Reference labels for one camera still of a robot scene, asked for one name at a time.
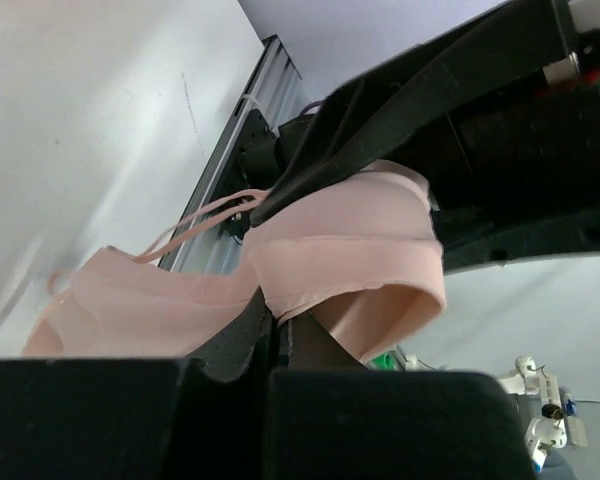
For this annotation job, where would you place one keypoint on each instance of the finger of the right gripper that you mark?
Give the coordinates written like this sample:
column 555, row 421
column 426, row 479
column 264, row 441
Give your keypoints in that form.
column 374, row 113

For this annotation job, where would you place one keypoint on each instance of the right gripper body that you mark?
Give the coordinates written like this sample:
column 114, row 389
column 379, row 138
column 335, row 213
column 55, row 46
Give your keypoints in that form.
column 516, row 172

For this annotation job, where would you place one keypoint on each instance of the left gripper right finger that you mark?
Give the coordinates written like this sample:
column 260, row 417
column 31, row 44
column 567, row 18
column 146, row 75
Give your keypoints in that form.
column 331, row 418

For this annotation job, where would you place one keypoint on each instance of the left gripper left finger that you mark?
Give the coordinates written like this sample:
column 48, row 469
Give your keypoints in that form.
column 195, row 417

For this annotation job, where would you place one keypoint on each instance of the pink bra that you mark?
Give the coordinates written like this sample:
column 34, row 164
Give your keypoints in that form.
column 360, row 255

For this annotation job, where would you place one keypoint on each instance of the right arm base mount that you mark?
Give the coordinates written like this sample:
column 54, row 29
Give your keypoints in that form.
column 260, row 156

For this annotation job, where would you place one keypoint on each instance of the aluminium frame rail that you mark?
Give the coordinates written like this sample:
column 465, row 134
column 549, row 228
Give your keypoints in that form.
column 272, row 96

